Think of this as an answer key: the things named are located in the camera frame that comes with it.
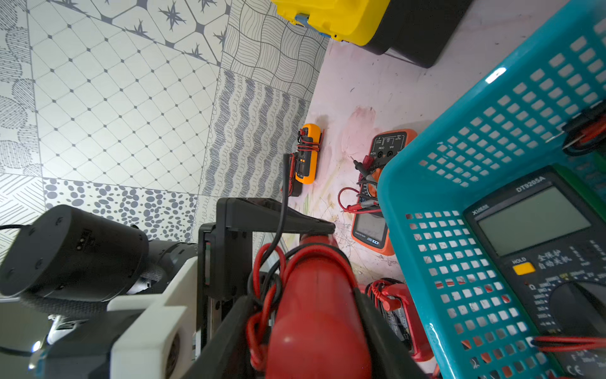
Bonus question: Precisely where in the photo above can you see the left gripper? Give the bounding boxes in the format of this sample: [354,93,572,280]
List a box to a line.
[196,197,336,352]

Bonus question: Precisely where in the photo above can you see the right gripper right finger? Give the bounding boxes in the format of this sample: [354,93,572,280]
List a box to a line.
[353,287,426,379]

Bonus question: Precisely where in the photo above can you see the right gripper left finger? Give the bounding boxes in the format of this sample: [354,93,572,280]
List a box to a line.
[183,296,255,378]

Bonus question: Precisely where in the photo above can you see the red multimeter with grey screen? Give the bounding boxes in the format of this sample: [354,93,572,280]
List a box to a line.
[365,278,434,363]

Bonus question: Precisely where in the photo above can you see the dark green multimeter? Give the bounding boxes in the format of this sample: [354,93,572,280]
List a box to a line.
[546,100,605,196]
[464,165,605,378]

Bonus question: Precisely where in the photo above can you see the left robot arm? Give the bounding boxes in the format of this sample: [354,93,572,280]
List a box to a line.
[1,198,335,378]

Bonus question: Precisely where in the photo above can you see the black red multimeter far left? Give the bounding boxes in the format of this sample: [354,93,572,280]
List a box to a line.
[288,153,303,197]

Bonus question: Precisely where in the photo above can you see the small yellow multimeter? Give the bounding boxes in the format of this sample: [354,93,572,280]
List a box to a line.
[294,123,323,185]

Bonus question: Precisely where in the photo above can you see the orange multimeter near left gripper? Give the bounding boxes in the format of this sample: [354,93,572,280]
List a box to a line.
[337,129,418,257]

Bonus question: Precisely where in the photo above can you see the teal plastic basket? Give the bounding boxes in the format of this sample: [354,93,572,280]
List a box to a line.
[379,1,605,378]

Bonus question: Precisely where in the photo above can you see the yellow black toolbox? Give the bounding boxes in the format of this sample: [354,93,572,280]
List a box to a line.
[274,0,473,69]

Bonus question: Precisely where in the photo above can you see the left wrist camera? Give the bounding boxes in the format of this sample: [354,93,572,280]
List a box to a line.
[34,257,198,378]

